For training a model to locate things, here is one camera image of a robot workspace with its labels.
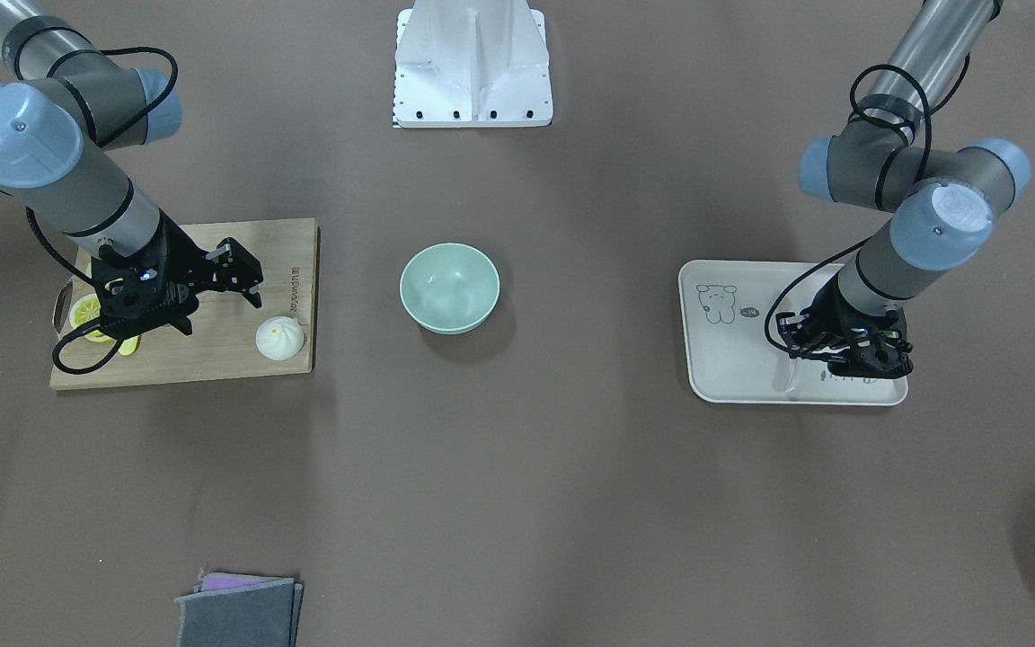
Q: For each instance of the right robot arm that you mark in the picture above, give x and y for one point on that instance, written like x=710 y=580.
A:
x=66 y=107

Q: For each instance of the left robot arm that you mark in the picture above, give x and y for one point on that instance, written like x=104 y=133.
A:
x=942 y=205

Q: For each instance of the yellow plastic knife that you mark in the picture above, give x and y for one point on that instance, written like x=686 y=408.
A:
x=129 y=346

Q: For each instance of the lower lemon slice stack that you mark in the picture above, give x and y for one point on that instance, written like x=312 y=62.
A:
x=85 y=310

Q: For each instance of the grey folded cloth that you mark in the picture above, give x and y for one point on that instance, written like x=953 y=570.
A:
x=230 y=609

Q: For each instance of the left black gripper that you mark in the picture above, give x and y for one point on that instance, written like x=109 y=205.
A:
x=888 y=322

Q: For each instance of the white steamed bun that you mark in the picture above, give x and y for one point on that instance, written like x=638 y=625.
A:
x=279 y=338

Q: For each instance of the cream rabbit tray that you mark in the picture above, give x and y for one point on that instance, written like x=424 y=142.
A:
x=724 y=304

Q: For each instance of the bamboo cutting board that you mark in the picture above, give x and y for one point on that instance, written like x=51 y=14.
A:
x=222 y=344

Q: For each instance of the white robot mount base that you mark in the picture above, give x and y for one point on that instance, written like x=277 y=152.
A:
x=471 y=64

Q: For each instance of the mint green bowl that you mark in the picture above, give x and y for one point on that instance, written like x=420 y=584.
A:
x=449 y=288

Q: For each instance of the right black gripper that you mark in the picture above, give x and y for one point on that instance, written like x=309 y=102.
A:
x=183 y=261

